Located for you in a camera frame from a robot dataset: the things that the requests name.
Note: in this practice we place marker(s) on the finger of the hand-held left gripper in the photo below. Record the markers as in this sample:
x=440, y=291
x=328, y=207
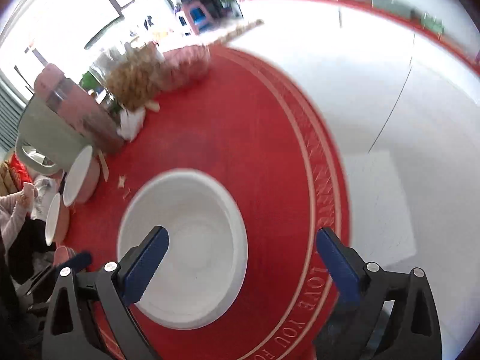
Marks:
x=80, y=258

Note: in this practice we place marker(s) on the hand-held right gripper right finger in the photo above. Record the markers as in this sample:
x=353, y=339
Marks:
x=339, y=266

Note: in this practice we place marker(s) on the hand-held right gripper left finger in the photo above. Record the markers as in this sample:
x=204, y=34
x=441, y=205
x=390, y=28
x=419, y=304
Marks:
x=148, y=266

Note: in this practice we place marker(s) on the pink bowl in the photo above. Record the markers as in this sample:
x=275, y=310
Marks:
x=63, y=221
x=88, y=183
x=63, y=255

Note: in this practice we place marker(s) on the white bowl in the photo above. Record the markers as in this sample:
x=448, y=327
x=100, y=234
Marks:
x=195, y=232

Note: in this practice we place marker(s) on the red cushion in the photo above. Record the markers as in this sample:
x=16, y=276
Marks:
x=15, y=168

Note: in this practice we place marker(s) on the pale green kettle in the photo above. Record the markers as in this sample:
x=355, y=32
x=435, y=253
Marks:
x=48, y=131

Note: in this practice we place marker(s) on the crumpled white tissue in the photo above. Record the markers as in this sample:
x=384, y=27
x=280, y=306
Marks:
x=131, y=123

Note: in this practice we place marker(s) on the pink worn thermos bottle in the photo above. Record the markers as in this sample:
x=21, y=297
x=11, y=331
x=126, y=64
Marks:
x=82, y=108

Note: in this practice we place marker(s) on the round red printed table mat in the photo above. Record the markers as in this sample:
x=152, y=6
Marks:
x=232, y=127

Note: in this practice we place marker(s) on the clear jar of peanuts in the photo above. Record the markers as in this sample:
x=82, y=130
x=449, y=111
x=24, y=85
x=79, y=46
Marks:
x=135, y=78

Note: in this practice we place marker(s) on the glass dish of red snacks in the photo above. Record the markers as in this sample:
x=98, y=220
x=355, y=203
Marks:
x=183, y=67

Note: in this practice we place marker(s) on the blue and pink stool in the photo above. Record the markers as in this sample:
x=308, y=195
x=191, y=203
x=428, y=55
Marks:
x=197, y=17

